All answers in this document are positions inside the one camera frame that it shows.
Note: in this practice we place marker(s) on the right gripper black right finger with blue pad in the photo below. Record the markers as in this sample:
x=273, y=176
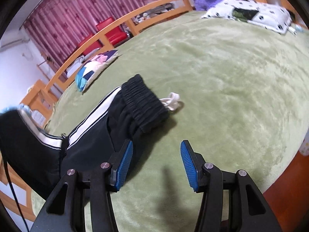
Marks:
x=231, y=201

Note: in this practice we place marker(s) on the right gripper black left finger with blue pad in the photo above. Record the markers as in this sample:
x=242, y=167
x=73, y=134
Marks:
x=64, y=208

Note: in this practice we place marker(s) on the black pants white side stripe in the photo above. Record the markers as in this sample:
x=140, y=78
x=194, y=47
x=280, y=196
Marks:
x=128, y=112

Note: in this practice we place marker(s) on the white star-pattern bin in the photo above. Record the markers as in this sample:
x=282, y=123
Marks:
x=304, y=149

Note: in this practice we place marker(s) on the light blue plush blanket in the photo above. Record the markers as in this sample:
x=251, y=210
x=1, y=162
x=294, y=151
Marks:
x=13, y=113

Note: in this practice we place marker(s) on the green plush bed blanket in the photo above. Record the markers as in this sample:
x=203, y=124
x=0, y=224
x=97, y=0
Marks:
x=244, y=105

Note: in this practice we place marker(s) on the colourful geometric pillow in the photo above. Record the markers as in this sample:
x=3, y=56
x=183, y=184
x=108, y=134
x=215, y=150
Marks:
x=93, y=68

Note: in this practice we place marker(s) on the maroon striped curtain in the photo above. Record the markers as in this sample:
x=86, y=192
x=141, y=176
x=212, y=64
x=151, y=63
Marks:
x=58, y=26

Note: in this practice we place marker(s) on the right red chair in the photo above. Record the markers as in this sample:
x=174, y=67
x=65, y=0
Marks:
x=116, y=36

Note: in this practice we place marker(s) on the white black-flower pillow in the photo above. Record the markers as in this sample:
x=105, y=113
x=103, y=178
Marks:
x=269, y=16

